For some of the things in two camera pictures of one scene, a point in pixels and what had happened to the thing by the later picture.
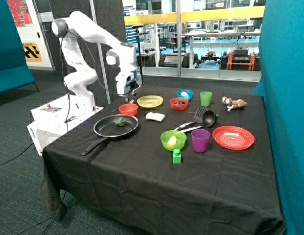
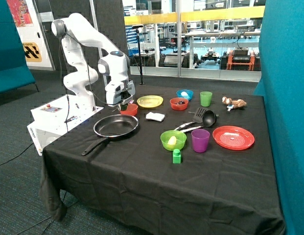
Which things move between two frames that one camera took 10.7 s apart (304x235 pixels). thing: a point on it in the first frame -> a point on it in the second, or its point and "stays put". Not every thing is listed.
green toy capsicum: [120, 122] -> [124, 107]
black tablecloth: [175, 159] stays put
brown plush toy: [232, 104] stays put
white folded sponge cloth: [155, 116] stays put
